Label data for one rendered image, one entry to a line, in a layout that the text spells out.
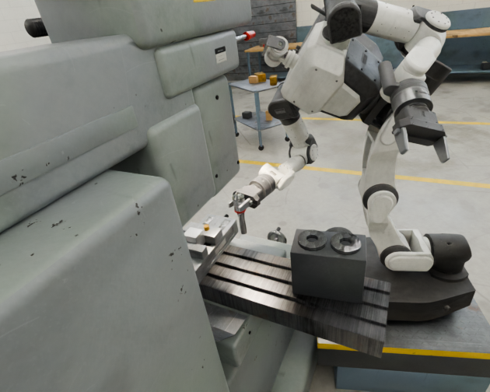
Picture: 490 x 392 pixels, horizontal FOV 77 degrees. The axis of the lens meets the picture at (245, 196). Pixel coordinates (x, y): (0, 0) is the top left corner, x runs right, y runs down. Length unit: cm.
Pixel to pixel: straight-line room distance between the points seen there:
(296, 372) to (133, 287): 138
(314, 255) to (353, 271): 12
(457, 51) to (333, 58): 729
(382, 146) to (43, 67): 109
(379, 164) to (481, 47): 713
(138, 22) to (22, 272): 43
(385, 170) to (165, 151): 95
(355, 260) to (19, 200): 80
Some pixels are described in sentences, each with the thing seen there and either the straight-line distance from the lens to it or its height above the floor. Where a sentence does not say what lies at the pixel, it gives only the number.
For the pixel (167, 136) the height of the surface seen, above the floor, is 157.
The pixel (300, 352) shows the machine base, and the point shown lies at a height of 20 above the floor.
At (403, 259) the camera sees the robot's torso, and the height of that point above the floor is 71.
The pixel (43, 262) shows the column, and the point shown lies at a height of 156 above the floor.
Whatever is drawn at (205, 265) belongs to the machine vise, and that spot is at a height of 98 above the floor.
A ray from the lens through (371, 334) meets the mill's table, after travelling 103.
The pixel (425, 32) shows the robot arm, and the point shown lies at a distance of 117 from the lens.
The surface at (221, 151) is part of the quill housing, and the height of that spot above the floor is 143.
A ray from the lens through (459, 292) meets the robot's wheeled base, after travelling 174.
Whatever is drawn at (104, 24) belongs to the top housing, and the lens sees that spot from 68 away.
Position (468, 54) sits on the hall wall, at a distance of 837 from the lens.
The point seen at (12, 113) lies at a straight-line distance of 50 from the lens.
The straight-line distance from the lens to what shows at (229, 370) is 120.
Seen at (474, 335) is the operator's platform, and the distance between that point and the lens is 184.
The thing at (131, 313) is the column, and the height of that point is 141.
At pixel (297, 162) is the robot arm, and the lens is 142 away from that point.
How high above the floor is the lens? 178
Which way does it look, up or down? 31 degrees down
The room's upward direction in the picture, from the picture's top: 8 degrees counter-clockwise
